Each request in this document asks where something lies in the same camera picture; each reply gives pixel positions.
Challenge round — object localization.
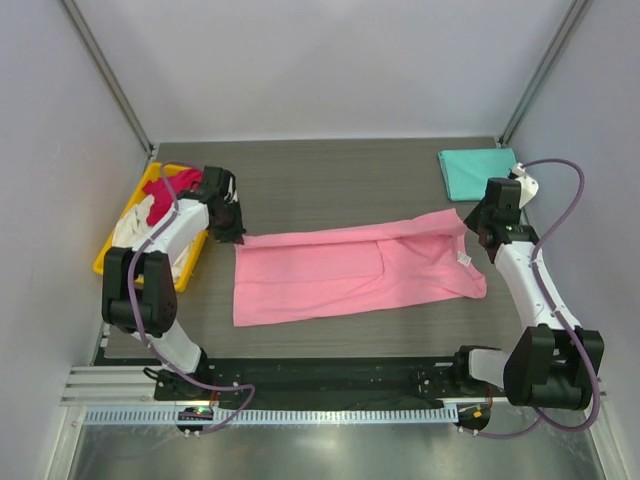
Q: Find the pink t shirt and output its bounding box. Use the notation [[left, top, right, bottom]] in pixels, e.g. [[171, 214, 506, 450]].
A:
[[232, 209, 487, 327]]

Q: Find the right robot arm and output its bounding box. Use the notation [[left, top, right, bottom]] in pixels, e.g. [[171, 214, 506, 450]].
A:
[[450, 178, 604, 410]]

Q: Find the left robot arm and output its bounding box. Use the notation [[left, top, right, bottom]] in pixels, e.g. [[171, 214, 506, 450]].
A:
[[101, 166, 245, 400]]

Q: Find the folded teal t shirt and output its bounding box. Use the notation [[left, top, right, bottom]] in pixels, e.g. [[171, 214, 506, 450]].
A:
[[438, 148, 516, 202]]

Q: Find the red t shirt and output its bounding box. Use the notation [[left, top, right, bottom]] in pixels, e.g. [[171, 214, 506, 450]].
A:
[[143, 168, 203, 227]]

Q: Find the yellow plastic bin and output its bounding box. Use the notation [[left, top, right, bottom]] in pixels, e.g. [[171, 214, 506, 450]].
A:
[[93, 161, 210, 294]]

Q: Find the white t shirt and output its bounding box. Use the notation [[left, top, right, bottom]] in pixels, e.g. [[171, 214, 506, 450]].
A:
[[110, 194, 201, 281]]

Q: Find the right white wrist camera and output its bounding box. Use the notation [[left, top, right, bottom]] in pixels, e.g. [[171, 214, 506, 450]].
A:
[[509, 163, 539, 209]]

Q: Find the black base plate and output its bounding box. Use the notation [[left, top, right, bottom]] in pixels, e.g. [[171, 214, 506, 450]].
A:
[[152, 357, 506, 409]]

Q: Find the slotted cable duct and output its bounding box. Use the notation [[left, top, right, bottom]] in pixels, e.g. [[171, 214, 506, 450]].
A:
[[84, 404, 458, 427]]

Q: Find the aluminium front rail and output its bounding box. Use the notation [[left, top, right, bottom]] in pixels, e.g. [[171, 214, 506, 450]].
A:
[[59, 359, 609, 407]]

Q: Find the left aluminium frame post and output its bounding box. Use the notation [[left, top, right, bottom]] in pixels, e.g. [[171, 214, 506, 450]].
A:
[[58, 0, 154, 158]]

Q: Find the aluminium frame post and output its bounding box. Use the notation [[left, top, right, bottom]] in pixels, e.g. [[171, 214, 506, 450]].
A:
[[496, 0, 593, 147], [58, 0, 154, 158]]

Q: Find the right aluminium frame post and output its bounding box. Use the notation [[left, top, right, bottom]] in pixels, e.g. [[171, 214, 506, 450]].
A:
[[496, 0, 593, 147]]

